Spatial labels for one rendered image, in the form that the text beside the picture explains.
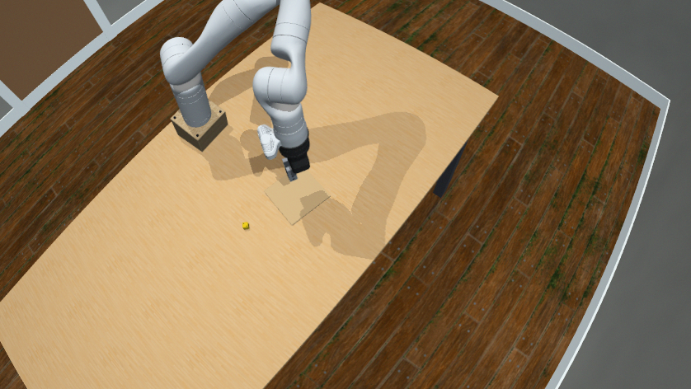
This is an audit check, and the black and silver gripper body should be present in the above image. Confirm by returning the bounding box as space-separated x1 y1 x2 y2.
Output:
257 120 310 174

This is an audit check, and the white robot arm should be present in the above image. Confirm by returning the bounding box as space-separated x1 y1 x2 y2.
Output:
160 0 311 134

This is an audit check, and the beige square mat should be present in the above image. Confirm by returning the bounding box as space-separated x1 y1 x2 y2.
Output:
264 170 331 226

